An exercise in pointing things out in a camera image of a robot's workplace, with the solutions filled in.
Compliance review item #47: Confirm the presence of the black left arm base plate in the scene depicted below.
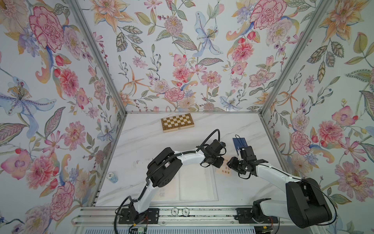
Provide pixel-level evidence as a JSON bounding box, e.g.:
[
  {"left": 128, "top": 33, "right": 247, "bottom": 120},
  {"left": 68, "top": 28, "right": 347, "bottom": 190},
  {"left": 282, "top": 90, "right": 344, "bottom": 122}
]
[{"left": 118, "top": 208, "right": 160, "bottom": 224}]

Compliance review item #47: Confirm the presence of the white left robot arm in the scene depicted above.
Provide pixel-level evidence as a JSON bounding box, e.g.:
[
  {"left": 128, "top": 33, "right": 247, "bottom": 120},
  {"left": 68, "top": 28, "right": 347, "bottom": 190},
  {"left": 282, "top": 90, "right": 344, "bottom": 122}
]
[{"left": 129, "top": 139, "right": 226, "bottom": 214}]

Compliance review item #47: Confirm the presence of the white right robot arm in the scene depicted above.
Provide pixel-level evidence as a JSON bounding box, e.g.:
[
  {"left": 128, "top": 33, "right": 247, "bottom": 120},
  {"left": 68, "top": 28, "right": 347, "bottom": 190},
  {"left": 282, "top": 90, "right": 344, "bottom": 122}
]
[{"left": 227, "top": 146, "right": 337, "bottom": 228}]

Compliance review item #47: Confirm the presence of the small blue white object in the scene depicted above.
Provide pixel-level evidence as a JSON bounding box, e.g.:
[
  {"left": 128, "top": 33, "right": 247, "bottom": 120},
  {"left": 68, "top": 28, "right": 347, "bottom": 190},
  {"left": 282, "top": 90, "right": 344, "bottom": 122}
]
[{"left": 106, "top": 172, "right": 118, "bottom": 184}]

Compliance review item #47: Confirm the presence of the aluminium corner post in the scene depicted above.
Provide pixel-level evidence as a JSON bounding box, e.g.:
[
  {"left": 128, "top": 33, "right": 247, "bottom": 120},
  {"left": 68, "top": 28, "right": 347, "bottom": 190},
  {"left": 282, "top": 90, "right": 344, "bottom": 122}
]
[
  {"left": 259, "top": 1, "right": 330, "bottom": 117},
  {"left": 67, "top": 0, "right": 127, "bottom": 117}
]

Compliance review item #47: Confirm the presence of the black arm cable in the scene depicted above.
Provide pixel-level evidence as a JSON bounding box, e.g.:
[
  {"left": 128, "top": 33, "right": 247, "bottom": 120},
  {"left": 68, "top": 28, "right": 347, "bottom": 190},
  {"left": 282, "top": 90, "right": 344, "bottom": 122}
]
[
  {"left": 234, "top": 134, "right": 338, "bottom": 227},
  {"left": 113, "top": 129, "right": 221, "bottom": 234}
]

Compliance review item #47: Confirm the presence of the dark blue card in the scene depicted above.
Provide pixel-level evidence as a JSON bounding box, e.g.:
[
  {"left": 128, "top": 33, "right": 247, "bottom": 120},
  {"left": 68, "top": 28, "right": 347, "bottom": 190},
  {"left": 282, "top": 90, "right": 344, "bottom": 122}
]
[{"left": 233, "top": 137, "right": 248, "bottom": 154}]

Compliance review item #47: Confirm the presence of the aluminium corner post left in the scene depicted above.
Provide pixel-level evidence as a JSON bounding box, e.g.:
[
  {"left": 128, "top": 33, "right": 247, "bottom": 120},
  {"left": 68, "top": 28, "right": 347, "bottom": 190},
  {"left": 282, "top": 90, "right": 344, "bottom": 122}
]
[{"left": 67, "top": 0, "right": 127, "bottom": 117}]

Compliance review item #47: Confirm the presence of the aluminium corner post right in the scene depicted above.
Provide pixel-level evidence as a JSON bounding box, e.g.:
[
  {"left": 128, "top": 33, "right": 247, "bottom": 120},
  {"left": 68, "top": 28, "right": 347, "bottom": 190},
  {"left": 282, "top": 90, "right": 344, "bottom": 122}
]
[{"left": 259, "top": 1, "right": 330, "bottom": 117}]

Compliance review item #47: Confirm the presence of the pale beige card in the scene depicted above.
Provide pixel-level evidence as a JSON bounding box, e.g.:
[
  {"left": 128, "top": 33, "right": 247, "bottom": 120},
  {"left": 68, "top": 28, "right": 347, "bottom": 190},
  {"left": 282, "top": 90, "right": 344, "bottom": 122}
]
[{"left": 215, "top": 156, "right": 232, "bottom": 176}]

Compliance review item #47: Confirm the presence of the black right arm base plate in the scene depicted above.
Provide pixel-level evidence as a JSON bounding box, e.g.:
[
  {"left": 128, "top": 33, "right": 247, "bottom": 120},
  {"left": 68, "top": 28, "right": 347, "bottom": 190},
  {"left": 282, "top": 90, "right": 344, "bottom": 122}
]
[{"left": 234, "top": 207, "right": 279, "bottom": 224}]

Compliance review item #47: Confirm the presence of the white photo album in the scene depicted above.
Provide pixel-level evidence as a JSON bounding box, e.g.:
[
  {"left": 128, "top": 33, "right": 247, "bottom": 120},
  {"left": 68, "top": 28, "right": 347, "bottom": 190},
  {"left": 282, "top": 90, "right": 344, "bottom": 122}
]
[{"left": 151, "top": 164, "right": 218, "bottom": 204}]

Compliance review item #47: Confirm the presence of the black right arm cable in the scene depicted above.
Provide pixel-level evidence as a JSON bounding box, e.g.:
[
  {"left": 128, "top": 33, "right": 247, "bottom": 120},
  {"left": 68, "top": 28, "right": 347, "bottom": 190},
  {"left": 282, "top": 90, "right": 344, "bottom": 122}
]
[{"left": 234, "top": 134, "right": 338, "bottom": 227}]

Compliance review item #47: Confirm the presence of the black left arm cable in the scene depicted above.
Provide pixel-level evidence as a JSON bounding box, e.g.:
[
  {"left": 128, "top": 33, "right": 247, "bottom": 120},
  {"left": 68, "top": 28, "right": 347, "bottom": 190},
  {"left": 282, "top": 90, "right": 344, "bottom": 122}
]
[{"left": 113, "top": 129, "right": 221, "bottom": 234}]

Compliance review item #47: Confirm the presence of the wooden folding chess board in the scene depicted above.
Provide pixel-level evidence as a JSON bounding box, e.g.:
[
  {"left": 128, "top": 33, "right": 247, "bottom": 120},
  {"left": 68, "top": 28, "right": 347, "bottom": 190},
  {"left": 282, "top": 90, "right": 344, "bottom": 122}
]
[{"left": 161, "top": 114, "right": 194, "bottom": 133}]

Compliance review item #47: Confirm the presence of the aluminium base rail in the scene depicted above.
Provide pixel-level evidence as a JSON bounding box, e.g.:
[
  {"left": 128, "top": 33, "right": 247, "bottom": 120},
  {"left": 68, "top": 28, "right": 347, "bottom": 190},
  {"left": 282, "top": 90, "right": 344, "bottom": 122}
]
[{"left": 72, "top": 206, "right": 295, "bottom": 227}]

